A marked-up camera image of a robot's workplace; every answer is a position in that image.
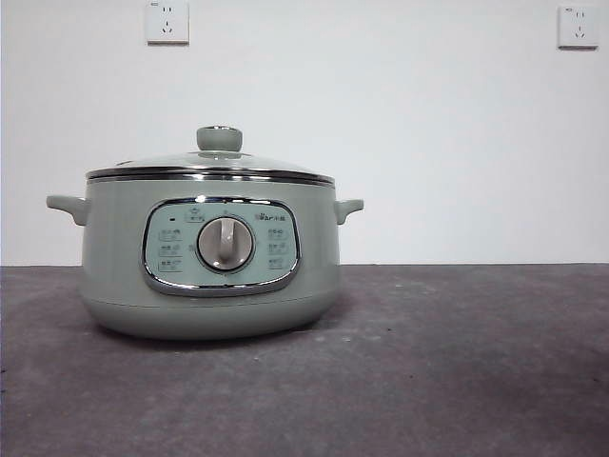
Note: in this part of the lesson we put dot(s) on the glass lid with green knob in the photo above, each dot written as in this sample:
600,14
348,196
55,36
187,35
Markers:
219,139

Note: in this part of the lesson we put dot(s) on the pale green electric pot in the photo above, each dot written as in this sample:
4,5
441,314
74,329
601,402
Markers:
119,266

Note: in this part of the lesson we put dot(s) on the white wall socket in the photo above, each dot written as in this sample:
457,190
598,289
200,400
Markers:
167,24
578,28

